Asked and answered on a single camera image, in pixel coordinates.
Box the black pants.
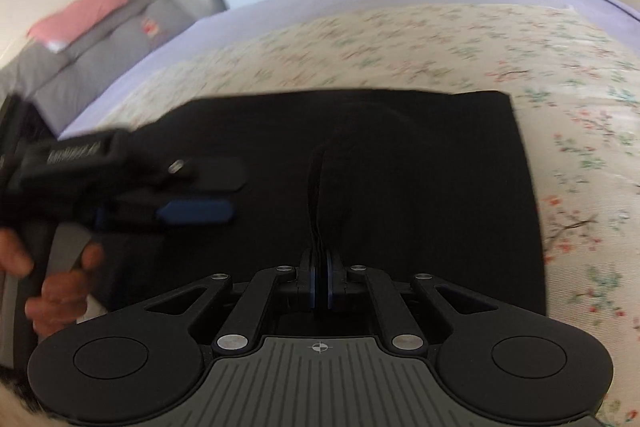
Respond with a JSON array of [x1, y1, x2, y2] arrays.
[[87, 90, 547, 336]]

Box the person left hand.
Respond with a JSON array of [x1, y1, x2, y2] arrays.
[[1, 229, 105, 338]]

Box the pink pillow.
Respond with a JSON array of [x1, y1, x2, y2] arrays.
[[27, 0, 129, 53]]

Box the floral bed cloth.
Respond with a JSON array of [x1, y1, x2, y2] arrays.
[[105, 4, 639, 426]]

